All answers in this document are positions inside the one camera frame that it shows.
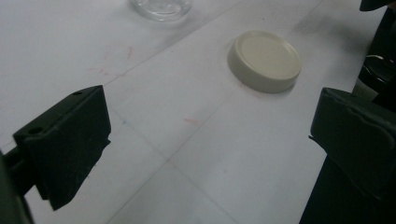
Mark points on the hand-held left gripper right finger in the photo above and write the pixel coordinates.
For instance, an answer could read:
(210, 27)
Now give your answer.
(358, 140)

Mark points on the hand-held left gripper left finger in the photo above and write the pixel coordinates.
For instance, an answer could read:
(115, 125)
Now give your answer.
(67, 140)

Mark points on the cream jar lid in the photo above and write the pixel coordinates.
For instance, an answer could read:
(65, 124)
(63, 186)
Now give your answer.
(264, 60)

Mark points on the clear glass jar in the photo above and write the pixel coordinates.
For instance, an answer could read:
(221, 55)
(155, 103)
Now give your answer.
(162, 8)

